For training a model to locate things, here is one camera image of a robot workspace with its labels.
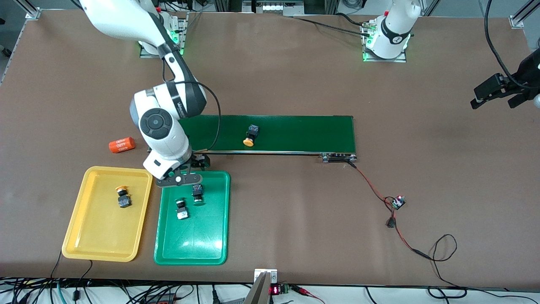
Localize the yellow push button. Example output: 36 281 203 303
243 125 259 147
115 186 132 209

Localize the orange 4680 battery cylinder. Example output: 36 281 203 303
108 137 136 154

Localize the aluminium corner profile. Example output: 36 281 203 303
17 0 41 20
510 0 540 29

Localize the green plastic tray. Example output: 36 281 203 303
154 171 231 266

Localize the green conveyor belt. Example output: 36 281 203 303
147 114 358 163

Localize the yellow plastic tray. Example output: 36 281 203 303
62 166 153 263

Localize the red clip lead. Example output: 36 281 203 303
291 285 325 304

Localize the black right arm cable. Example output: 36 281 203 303
162 63 221 152

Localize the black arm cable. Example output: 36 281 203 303
484 0 540 90
162 63 221 152

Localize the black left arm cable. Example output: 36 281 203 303
484 0 540 90

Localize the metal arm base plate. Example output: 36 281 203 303
362 19 408 63
139 12 189 59

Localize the silver mounting bracket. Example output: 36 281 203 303
254 269 278 284

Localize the thin black cable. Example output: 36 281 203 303
74 260 93 298
51 251 63 281

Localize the grey camera stand beam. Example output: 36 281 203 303
244 272 271 304

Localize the looped black cable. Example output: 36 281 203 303
422 234 468 298

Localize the aluminium frame rack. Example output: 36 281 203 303
213 0 338 16

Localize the black power cable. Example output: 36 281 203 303
291 13 372 38

